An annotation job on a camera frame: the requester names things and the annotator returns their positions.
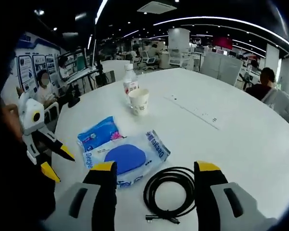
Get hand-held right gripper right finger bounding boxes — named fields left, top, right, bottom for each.
left=194, top=160, right=277, bottom=231

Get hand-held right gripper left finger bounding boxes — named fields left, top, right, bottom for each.
left=42, top=161, right=118, bottom=231

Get blue flowered tissue pack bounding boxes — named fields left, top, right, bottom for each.
left=77, top=116, right=124, bottom=153

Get black cable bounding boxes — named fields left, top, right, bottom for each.
left=143, top=167, right=196, bottom=225

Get printed white paper cup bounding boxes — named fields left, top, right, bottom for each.
left=128, top=88, right=150, bottom=116

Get clear plastic water bottle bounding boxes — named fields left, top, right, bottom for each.
left=122, top=64, right=139, bottom=109

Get person's left hand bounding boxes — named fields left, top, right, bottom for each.
left=1, top=103, right=24, bottom=141

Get person's dark clothing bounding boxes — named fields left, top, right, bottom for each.
left=0, top=134, right=56, bottom=231

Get black stand base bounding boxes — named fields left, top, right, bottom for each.
left=67, top=90, right=81, bottom=108

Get white table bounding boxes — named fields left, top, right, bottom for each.
left=52, top=67, right=289, bottom=231

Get white table socket panel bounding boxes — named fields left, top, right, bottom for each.
left=163, top=95, right=223, bottom=130

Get white office chair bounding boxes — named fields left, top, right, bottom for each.
left=140, top=50, right=158, bottom=71

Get grey desk partition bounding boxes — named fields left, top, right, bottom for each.
left=199, top=51, right=243, bottom=87

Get red hanging banner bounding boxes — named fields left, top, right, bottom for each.
left=211, top=36, right=233, bottom=51

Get ceiling air vent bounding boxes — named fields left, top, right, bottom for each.
left=136, top=0, right=178, bottom=14

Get curved ceiling light strip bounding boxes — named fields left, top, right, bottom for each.
left=153, top=16, right=289, bottom=52

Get wall poster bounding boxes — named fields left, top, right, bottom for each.
left=13, top=32, right=61, bottom=96

